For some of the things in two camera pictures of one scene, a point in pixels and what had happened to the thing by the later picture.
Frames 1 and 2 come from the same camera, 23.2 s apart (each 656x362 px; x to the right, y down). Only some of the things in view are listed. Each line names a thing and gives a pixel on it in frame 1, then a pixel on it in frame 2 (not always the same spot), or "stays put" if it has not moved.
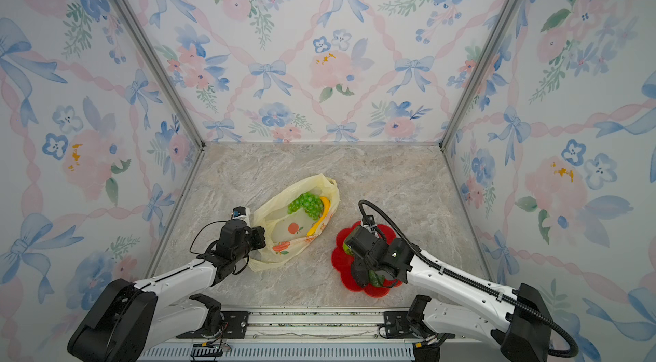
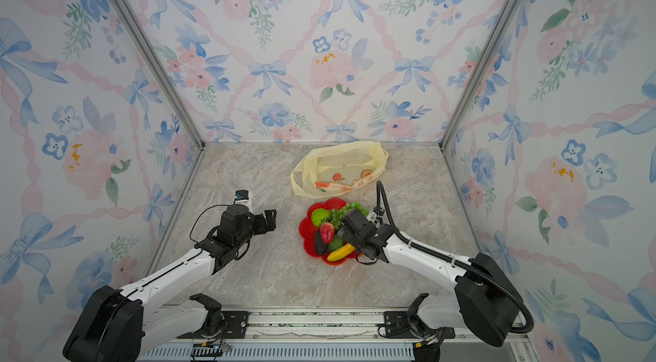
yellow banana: x=323 y=216 -> x=342 y=253
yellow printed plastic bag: x=286 y=233 -> x=328 y=170
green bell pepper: x=347 y=249 -> x=319 y=216
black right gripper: x=357 y=263 -> x=348 y=237
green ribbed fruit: x=377 y=280 -> x=336 y=244
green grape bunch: x=310 y=202 -> x=338 y=214
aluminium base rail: x=322 y=335 stays put
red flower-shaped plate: x=343 y=263 -> x=307 y=231
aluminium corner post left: x=162 y=76 stays put
